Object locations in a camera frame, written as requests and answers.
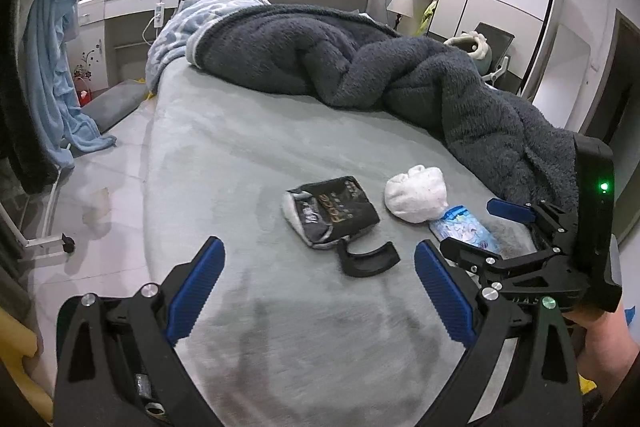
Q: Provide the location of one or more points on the blue wet wipe packet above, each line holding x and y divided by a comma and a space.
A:
465, 229

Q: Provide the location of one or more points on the blue patterned duvet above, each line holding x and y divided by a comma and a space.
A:
175, 32

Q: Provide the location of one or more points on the grey floor cushion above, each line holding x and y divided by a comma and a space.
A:
117, 104

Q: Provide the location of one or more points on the white power strip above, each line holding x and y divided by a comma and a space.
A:
159, 13

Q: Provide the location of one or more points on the white vanity table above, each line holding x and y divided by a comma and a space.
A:
130, 4

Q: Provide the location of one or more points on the hanging light blue towel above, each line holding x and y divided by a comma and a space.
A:
50, 32

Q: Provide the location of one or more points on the black foil bag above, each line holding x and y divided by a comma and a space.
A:
330, 217

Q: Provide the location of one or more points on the small red object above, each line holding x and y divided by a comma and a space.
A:
84, 96

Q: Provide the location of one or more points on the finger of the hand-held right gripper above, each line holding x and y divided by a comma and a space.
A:
470, 258
510, 210

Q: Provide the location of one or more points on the yellow curtain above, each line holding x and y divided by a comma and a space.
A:
20, 342

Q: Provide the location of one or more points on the long black garment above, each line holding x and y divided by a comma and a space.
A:
25, 132

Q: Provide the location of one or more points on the grey-green bed sheet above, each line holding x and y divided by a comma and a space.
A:
250, 167

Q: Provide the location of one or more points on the table lamp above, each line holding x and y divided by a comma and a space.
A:
401, 4

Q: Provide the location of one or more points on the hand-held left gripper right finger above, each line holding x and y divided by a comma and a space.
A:
445, 294

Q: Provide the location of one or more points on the black curved plastic piece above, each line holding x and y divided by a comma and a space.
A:
367, 265

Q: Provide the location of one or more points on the white clothes rack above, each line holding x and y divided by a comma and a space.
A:
45, 241

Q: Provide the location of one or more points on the dark grey fleece blanket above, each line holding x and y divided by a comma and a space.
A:
400, 72

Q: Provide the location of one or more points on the dark grey chair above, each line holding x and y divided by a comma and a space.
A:
495, 38

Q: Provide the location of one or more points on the yellow-green cloth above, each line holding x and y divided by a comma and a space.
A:
429, 14

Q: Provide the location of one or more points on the person's right forearm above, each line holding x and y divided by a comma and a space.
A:
605, 347

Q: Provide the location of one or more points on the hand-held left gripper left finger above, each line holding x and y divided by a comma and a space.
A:
195, 292

